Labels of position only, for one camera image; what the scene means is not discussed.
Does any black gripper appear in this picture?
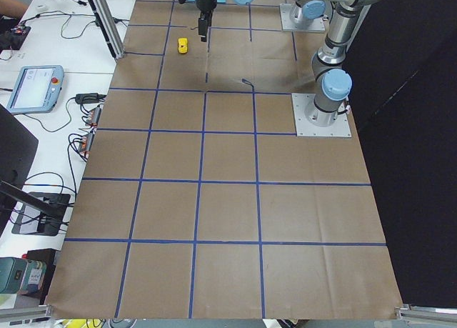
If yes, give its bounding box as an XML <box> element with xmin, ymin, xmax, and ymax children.
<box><xmin>196</xmin><ymin>0</ymin><xmax>217</xmax><ymax>42</ymax></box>

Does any yellow beetle toy car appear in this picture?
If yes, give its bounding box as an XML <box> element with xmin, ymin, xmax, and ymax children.
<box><xmin>178</xmin><ymin>37</ymin><xmax>189</xmax><ymax>54</ymax></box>

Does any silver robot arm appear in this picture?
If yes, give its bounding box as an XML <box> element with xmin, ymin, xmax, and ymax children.
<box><xmin>233</xmin><ymin>0</ymin><xmax>380</xmax><ymax>127</ymax></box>
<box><xmin>289</xmin><ymin>0</ymin><xmax>326</xmax><ymax>32</ymax></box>

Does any black power adapter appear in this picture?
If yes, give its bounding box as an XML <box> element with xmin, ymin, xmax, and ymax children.
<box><xmin>75</xmin><ymin>92</ymin><xmax>106</xmax><ymax>104</ymax></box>

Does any white side desk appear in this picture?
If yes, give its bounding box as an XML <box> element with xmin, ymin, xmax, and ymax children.
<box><xmin>0</xmin><ymin>0</ymin><xmax>140</xmax><ymax>257</ymax></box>

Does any teach pendant tablet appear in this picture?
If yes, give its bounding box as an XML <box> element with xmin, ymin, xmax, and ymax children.
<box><xmin>6</xmin><ymin>65</ymin><xmax>64</xmax><ymax>115</ymax></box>

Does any black monitor stand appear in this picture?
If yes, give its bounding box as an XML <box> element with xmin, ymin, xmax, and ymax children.
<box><xmin>1</xmin><ymin>107</ymin><xmax>70</xmax><ymax>237</ymax></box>

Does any green device box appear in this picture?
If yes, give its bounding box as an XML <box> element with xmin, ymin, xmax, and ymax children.
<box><xmin>1</xmin><ymin>249</ymin><xmax>56</xmax><ymax>298</ymax></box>

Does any aluminium frame post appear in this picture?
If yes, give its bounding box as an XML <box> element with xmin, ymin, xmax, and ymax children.
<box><xmin>88</xmin><ymin>0</ymin><xmax>124</xmax><ymax>60</ymax></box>

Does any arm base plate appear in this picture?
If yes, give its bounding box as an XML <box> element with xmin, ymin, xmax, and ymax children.
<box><xmin>291</xmin><ymin>93</ymin><xmax>352</xmax><ymax>139</ymax></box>
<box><xmin>279</xmin><ymin>0</ymin><xmax>326</xmax><ymax>33</ymax></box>

